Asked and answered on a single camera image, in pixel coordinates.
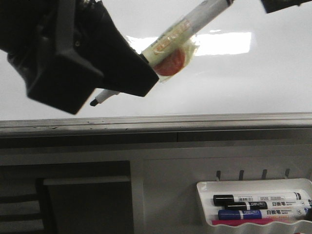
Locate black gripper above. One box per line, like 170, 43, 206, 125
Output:
0, 0, 158, 114

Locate taped white whiteboard marker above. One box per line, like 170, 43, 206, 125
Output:
90, 0, 236, 107

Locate white whiteboard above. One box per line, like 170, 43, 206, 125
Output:
0, 0, 312, 120

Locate grey aluminium whiteboard ledge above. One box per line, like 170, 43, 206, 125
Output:
0, 112, 312, 138

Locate blue capped whiteboard marker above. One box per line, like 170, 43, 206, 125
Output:
217, 208, 310, 220

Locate white plastic marker tray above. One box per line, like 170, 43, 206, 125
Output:
196, 178, 312, 234

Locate black capped marker top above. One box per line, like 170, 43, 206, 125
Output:
213, 192, 304, 206

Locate black capped marker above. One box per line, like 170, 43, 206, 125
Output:
224, 199, 312, 211
213, 192, 304, 206

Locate black capped marker middle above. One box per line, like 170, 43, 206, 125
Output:
224, 199, 312, 211

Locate pink marker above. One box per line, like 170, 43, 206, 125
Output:
212, 218, 291, 226

